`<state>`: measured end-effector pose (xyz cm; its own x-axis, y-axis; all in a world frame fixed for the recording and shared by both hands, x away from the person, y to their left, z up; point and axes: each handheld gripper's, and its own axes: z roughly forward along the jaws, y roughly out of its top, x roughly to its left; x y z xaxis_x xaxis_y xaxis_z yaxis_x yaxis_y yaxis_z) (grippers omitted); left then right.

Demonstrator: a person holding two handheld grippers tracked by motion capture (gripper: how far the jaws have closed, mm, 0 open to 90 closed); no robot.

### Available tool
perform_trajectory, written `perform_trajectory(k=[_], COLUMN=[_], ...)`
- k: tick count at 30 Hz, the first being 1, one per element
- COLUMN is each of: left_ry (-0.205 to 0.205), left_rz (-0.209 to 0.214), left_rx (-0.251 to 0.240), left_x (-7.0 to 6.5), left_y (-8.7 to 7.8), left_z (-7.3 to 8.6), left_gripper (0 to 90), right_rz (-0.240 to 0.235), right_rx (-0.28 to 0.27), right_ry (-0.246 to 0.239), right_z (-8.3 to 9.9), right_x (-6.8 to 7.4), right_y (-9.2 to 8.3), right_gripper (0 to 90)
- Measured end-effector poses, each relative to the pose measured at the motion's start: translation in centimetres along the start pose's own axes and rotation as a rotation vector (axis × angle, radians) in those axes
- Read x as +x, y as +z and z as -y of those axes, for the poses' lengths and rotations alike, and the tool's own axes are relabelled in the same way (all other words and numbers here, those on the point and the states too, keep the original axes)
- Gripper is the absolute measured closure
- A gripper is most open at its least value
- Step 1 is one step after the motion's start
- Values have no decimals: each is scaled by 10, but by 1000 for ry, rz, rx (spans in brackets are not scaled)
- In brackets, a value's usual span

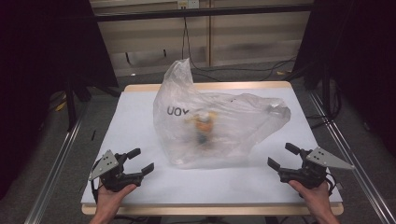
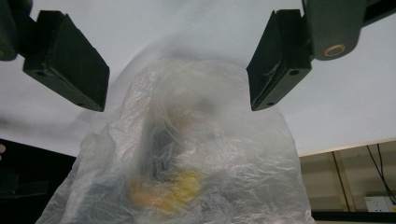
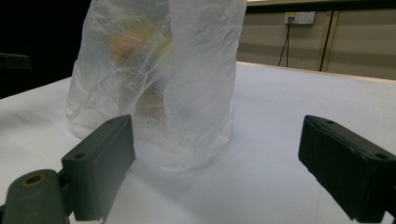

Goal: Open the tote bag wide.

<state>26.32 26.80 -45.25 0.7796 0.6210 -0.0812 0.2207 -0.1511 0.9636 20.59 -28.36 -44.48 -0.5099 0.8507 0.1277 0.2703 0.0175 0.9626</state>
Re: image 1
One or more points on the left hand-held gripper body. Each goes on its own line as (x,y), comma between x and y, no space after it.
(112,174)

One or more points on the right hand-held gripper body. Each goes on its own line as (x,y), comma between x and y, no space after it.
(311,172)

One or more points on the clear plastic bag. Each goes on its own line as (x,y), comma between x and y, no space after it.
(230,130)

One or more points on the person's left hand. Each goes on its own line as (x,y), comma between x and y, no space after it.
(110,199)

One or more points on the person's right hand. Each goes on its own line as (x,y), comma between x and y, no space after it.
(316,199)

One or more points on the white table mat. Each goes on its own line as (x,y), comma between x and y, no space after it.
(137,124)

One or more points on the black metal stand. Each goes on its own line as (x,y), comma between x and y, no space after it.
(71,102)
(326,93)

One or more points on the small orange bottle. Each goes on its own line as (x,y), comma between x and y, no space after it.
(204,126)

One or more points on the wooden table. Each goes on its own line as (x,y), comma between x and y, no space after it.
(211,210)

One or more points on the black curtain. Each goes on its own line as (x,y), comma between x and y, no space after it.
(361,56)
(34,77)

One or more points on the black horizontal bar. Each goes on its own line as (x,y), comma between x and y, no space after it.
(199,12)

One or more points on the aluminium floor rail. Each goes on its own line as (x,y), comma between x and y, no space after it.
(351,155)
(56,169)

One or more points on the white wall socket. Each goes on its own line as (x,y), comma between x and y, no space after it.
(187,3)

